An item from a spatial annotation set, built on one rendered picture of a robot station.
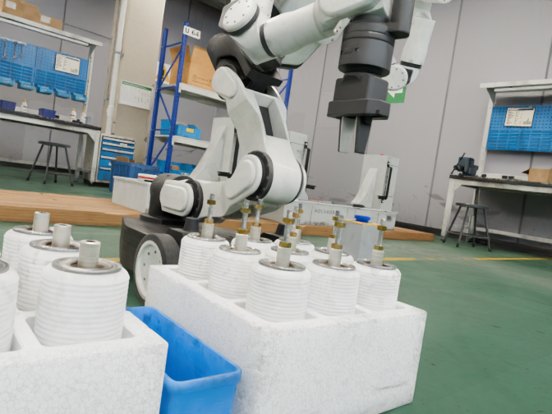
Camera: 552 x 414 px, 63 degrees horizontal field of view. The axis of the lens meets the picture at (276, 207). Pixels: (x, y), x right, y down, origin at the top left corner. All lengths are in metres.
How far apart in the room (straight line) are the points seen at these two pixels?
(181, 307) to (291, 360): 0.24
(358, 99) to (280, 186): 0.53
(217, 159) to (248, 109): 1.98
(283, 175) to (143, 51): 6.33
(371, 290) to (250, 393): 0.30
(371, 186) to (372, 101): 3.81
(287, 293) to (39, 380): 0.34
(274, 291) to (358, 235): 0.46
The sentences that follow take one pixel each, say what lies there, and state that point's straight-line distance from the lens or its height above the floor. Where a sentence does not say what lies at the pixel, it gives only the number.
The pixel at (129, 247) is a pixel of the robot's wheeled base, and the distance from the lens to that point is 1.54.
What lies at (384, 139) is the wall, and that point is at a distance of 7.06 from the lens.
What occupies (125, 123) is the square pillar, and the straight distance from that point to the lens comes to 7.25.
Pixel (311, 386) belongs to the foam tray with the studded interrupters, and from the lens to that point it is 0.73.
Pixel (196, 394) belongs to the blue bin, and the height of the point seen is 0.10.
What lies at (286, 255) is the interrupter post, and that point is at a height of 0.27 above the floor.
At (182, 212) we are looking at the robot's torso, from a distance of 1.52.
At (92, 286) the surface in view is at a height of 0.24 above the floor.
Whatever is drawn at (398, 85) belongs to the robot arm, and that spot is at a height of 0.72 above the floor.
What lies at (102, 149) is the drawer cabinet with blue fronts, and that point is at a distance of 6.27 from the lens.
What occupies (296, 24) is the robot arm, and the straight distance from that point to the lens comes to 0.87.
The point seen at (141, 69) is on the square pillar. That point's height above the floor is 1.78.
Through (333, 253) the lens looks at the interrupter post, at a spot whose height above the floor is 0.27.
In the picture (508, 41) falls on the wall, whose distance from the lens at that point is 6.53.
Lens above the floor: 0.38
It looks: 3 degrees down
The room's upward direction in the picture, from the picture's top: 8 degrees clockwise
